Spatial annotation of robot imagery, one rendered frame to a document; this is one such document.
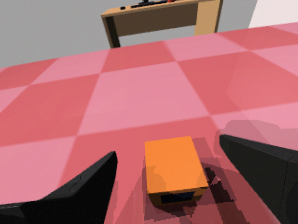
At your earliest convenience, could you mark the orange block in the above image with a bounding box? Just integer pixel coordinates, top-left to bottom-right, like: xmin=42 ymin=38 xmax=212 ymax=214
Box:
xmin=145 ymin=136 xmax=208 ymax=207

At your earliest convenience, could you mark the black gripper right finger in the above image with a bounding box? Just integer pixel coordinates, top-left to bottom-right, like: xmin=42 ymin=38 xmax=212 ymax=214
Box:
xmin=219 ymin=134 xmax=298 ymax=224

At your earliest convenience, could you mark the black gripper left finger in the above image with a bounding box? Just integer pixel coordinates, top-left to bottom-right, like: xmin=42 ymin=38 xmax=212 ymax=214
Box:
xmin=0 ymin=151 xmax=118 ymax=224

